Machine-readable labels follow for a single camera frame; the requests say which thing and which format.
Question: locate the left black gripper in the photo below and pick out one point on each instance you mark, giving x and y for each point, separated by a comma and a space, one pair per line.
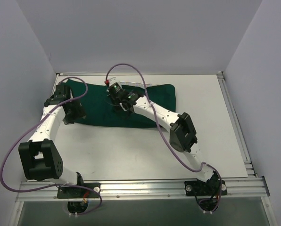
77, 113

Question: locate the dark green surgical cloth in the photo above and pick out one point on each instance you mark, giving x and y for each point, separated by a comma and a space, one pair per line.
100, 111

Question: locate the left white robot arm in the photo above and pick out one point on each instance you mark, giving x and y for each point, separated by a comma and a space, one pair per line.
39, 156

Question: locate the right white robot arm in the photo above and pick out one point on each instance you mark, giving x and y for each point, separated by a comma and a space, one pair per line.
176, 130

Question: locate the surgical kit tray edge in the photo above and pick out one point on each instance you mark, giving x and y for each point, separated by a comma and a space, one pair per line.
136, 84

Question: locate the back aluminium rail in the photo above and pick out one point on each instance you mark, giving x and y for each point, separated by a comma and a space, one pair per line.
178, 73

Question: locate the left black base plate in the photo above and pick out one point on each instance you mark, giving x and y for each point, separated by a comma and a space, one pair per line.
74, 193

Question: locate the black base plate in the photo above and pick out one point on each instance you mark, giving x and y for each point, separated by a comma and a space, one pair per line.
199, 188
74, 193

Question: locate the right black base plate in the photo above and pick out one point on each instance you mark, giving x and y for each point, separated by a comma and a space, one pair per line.
199, 188

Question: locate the front aluminium rail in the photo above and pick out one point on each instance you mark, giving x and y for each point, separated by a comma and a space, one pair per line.
155, 190

